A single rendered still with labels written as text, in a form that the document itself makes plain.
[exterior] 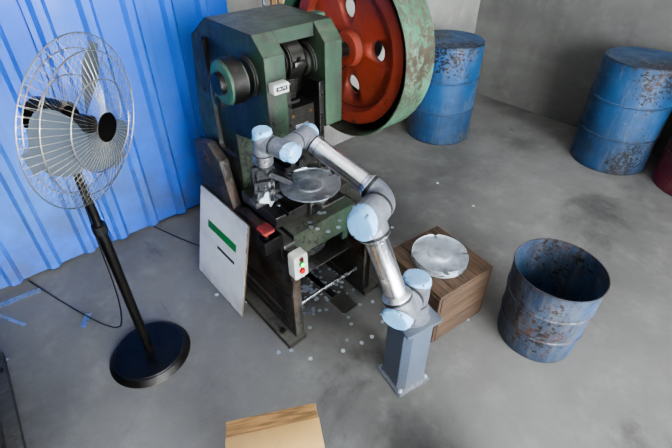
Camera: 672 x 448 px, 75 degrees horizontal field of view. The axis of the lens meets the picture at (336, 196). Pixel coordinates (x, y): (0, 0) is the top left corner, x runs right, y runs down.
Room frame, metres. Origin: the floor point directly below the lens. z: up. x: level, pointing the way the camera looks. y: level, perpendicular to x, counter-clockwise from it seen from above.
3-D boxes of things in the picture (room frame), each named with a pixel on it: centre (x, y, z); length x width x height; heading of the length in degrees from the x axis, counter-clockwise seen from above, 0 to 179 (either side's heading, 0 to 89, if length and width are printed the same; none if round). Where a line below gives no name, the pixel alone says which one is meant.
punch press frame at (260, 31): (1.93, 0.30, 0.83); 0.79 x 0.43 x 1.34; 41
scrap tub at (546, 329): (1.47, -1.06, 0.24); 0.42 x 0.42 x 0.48
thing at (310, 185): (1.72, 0.12, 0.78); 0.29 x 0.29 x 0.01
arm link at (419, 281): (1.22, -0.32, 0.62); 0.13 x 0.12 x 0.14; 148
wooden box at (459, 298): (1.67, -0.54, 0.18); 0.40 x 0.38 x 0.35; 34
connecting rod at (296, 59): (1.82, 0.21, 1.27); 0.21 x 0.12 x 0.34; 41
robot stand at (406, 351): (1.23, -0.33, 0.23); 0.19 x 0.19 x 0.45; 31
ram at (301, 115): (1.79, 0.18, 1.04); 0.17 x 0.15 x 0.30; 41
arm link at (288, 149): (1.40, 0.18, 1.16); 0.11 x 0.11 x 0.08; 58
